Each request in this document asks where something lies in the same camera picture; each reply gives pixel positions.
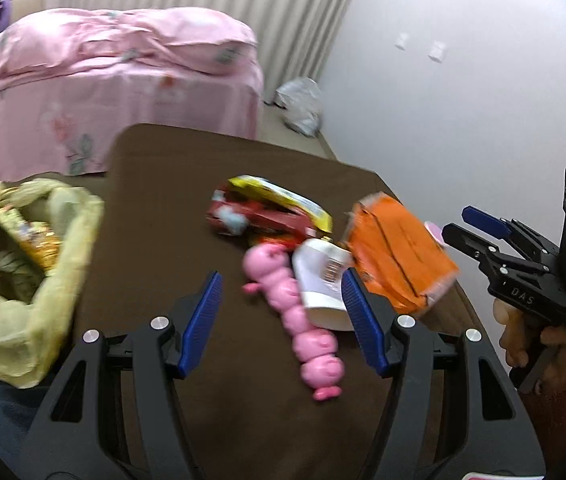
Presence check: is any beige headboard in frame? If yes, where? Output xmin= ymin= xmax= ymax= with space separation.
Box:
xmin=3 ymin=0 xmax=46 ymax=26

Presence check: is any orange packet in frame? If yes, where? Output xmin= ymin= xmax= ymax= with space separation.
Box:
xmin=343 ymin=192 xmax=460 ymax=318

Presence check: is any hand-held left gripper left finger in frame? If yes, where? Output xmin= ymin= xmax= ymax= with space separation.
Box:
xmin=20 ymin=271 xmax=225 ymax=480

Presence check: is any red snack packet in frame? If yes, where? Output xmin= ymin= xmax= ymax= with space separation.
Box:
xmin=206 ymin=182 xmax=331 ymax=241

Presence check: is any pink covered bed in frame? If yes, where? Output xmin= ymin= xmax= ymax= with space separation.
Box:
xmin=0 ymin=7 xmax=265 ymax=188

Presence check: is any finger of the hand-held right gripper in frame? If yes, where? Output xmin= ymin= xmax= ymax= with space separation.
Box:
xmin=460 ymin=204 xmax=561 ymax=266
xmin=442 ymin=222 xmax=502 ymax=271

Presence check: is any white tube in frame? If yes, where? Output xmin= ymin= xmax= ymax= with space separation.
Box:
xmin=290 ymin=237 xmax=359 ymax=332

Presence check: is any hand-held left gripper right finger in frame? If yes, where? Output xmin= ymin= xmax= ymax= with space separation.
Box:
xmin=340 ymin=267 xmax=546 ymax=480

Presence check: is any yellow snack packet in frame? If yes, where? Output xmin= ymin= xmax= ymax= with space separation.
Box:
xmin=227 ymin=175 xmax=334 ymax=235

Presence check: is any person's right forearm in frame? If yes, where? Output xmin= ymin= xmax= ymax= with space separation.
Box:
xmin=508 ymin=340 xmax=566 ymax=477

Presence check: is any white plastic bag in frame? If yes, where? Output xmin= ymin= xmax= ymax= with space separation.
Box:
xmin=274 ymin=77 xmax=324 ymax=137

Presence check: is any yellow-green plastic bag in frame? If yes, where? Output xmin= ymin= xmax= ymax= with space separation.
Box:
xmin=0 ymin=177 xmax=106 ymax=390

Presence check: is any yellow orange snack wrapper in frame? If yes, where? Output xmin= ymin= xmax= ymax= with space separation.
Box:
xmin=0 ymin=207 xmax=61 ymax=273

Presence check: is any cream pleated curtain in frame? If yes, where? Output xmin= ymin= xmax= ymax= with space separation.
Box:
xmin=60 ymin=0 xmax=366 ymax=106

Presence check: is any pink caterpillar toy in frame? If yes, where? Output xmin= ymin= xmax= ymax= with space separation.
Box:
xmin=242 ymin=242 xmax=346 ymax=402

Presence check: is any person's right hand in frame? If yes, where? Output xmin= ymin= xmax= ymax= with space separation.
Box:
xmin=496 ymin=299 xmax=566 ymax=368

